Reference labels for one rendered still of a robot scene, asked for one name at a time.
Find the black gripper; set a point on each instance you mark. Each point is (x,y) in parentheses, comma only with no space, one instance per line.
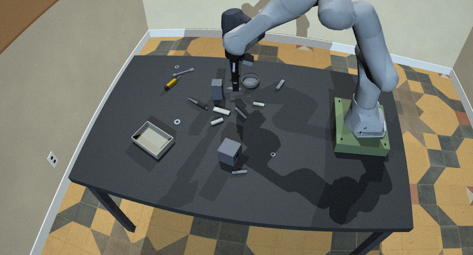
(234,63)

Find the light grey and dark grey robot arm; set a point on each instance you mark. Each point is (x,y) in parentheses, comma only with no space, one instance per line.
(376,71)

